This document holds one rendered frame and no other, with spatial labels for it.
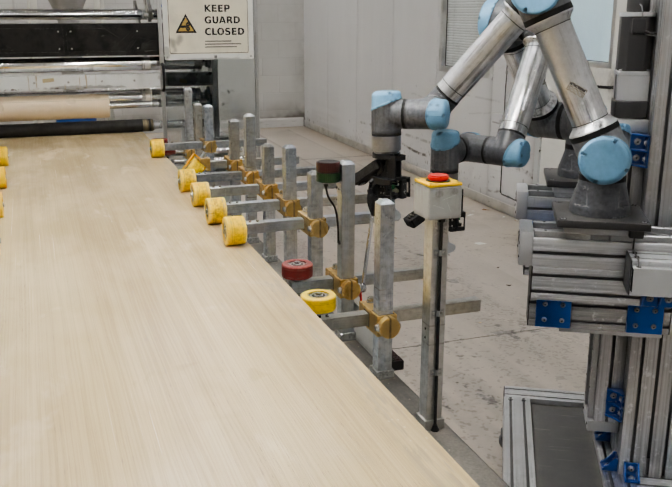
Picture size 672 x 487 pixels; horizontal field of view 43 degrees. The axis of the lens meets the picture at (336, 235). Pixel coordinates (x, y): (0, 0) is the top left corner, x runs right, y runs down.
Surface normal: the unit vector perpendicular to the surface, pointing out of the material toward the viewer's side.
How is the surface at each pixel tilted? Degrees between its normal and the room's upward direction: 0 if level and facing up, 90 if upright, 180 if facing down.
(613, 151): 97
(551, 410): 0
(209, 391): 0
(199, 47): 90
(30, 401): 0
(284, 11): 90
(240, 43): 90
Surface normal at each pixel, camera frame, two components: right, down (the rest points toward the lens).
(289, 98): 0.33, 0.25
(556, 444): 0.00, -0.97
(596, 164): -0.24, 0.37
